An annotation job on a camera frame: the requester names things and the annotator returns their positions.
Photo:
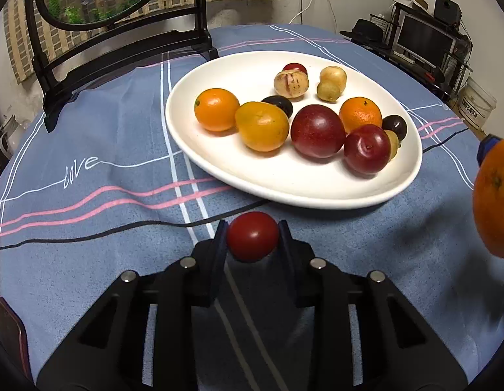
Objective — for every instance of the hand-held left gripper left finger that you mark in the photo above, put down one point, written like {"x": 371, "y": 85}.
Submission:
{"x": 217, "y": 252}

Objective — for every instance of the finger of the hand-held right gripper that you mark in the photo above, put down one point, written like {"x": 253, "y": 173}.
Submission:
{"x": 488, "y": 148}

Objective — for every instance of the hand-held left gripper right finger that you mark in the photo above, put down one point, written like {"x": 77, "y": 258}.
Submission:
{"x": 286, "y": 252}

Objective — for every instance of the red cherry tomato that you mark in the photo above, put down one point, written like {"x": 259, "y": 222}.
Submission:
{"x": 252, "y": 236}

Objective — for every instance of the orange tangerine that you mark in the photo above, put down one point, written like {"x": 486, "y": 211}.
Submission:
{"x": 216, "y": 110}
{"x": 360, "y": 115}
{"x": 494, "y": 199}

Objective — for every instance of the white plate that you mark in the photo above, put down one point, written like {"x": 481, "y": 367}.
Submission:
{"x": 252, "y": 175}

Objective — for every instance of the yellow orange oval fruit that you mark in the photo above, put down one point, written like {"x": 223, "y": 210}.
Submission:
{"x": 262, "y": 126}

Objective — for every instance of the white plastic bucket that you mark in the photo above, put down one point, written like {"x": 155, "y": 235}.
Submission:
{"x": 476, "y": 99}

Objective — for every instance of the small green fruit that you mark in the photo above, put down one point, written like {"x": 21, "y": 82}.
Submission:
{"x": 393, "y": 144}
{"x": 327, "y": 91}

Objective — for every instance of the dark purple plum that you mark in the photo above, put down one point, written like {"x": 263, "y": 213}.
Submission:
{"x": 278, "y": 105}
{"x": 395, "y": 126}

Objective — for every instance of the black computer desk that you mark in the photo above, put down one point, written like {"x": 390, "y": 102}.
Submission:
{"x": 423, "y": 74}

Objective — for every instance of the blue striped tablecloth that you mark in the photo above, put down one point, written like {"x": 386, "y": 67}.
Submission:
{"x": 113, "y": 252}

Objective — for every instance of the computer monitor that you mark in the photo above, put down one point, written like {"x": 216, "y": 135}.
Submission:
{"x": 425, "y": 40}

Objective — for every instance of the large red plum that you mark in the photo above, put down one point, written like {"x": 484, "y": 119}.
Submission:
{"x": 317, "y": 130}

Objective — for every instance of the black speaker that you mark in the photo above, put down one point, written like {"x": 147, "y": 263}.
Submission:
{"x": 446, "y": 8}

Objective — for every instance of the cream striped pepino melon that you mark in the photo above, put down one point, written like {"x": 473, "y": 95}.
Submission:
{"x": 290, "y": 83}

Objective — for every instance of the black hat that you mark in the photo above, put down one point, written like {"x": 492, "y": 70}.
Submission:
{"x": 366, "y": 30}

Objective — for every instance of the pale yellow fruit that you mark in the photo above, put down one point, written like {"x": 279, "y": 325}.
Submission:
{"x": 334, "y": 75}

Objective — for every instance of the small red fruit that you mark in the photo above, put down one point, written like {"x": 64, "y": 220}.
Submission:
{"x": 294, "y": 67}

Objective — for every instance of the white kettle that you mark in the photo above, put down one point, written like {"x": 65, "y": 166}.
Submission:
{"x": 9, "y": 130}

